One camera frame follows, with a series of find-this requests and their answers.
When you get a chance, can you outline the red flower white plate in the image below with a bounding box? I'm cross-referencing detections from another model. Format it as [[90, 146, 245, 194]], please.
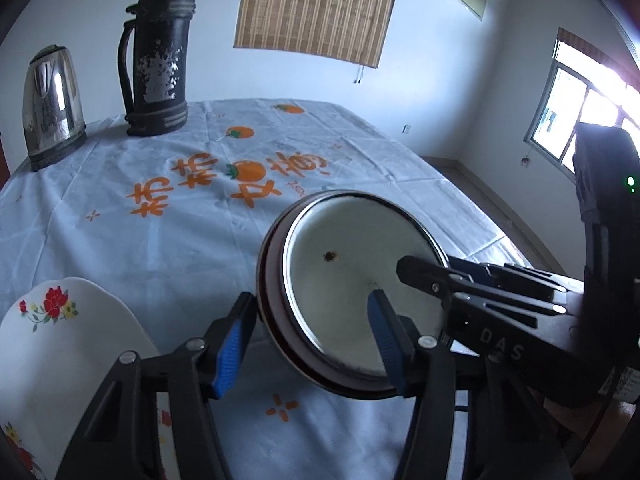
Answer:
[[1, 278, 158, 479]]

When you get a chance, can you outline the red plastic bowl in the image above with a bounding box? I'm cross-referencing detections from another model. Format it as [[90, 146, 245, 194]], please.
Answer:
[[255, 188, 452, 401]]

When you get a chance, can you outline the white enamel bowl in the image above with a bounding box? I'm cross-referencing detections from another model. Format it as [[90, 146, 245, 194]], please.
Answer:
[[282, 192, 445, 379]]

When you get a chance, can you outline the right hand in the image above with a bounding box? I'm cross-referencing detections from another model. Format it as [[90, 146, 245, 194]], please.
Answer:
[[544, 400, 636, 476]]

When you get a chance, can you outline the light blue printed tablecloth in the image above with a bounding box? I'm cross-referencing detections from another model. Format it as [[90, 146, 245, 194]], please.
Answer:
[[0, 97, 532, 480]]

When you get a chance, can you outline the bamboo window blind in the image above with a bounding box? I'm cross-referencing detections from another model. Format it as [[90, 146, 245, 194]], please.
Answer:
[[234, 0, 395, 68]]

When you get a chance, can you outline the stainless steel electric kettle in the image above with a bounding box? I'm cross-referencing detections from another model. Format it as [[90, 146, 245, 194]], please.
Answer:
[[23, 44, 87, 171]]

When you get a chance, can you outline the black thermos flask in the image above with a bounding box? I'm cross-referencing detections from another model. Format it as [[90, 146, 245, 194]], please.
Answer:
[[117, 0, 195, 136]]

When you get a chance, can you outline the window with frame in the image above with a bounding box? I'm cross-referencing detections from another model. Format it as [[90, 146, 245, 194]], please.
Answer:
[[525, 28, 639, 178]]

